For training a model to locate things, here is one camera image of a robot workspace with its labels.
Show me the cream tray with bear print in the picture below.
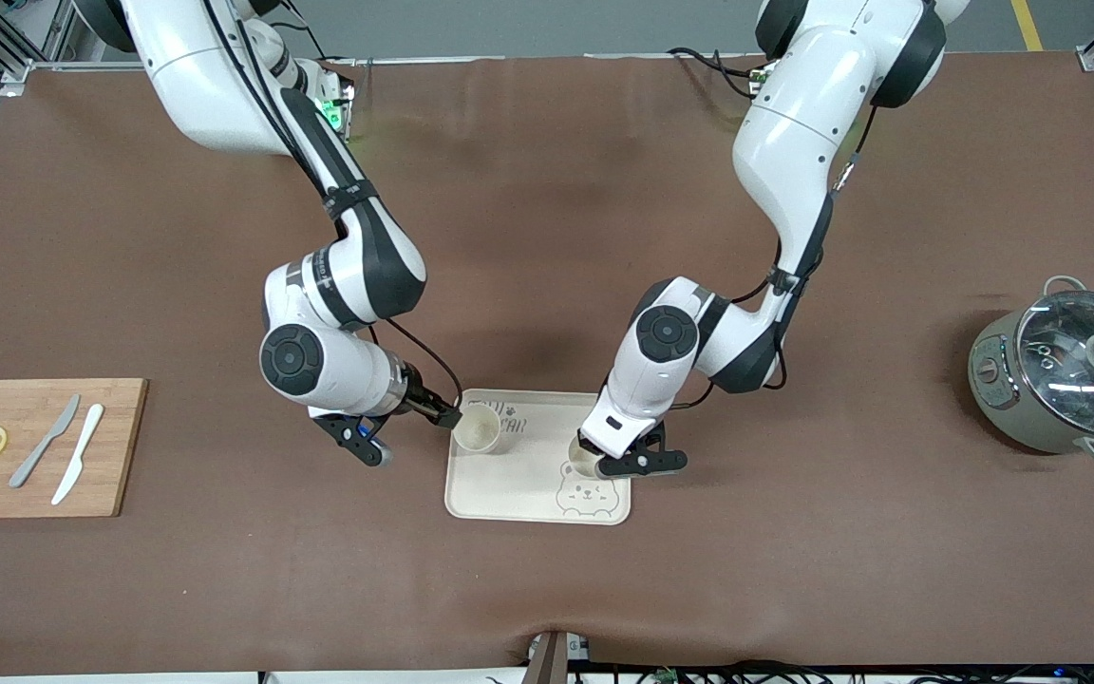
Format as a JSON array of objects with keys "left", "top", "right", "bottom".
[{"left": 443, "top": 389, "right": 632, "bottom": 526}]

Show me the brown table mat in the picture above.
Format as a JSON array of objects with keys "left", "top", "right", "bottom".
[{"left": 0, "top": 52, "right": 1094, "bottom": 677}]

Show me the bamboo cutting board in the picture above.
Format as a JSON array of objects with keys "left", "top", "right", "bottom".
[{"left": 0, "top": 378, "right": 149, "bottom": 520}]

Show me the white plastic knife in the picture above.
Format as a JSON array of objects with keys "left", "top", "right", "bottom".
[{"left": 51, "top": 404, "right": 105, "bottom": 506}]

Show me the grey-green electric cooking pot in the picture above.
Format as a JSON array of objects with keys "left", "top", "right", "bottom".
[{"left": 968, "top": 275, "right": 1094, "bottom": 465}]

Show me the grey plastic knife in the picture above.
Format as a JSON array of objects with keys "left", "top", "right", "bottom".
[{"left": 9, "top": 394, "right": 82, "bottom": 489}]

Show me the glass pot lid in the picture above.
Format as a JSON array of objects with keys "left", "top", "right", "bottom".
[{"left": 1017, "top": 290, "right": 1094, "bottom": 440}]

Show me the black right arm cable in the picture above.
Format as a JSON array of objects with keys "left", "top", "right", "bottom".
[{"left": 200, "top": 0, "right": 464, "bottom": 409}]

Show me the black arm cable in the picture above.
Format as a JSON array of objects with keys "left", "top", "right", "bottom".
[
  {"left": 200, "top": 0, "right": 464, "bottom": 409},
  {"left": 670, "top": 104, "right": 880, "bottom": 409}
]

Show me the camera mount clamp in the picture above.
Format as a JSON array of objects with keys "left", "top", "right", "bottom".
[{"left": 523, "top": 630, "right": 595, "bottom": 684}]

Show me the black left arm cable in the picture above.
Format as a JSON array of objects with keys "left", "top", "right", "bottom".
[{"left": 670, "top": 104, "right": 880, "bottom": 409}]

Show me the black base cable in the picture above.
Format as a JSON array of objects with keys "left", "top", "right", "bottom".
[{"left": 669, "top": 46, "right": 766, "bottom": 101}]

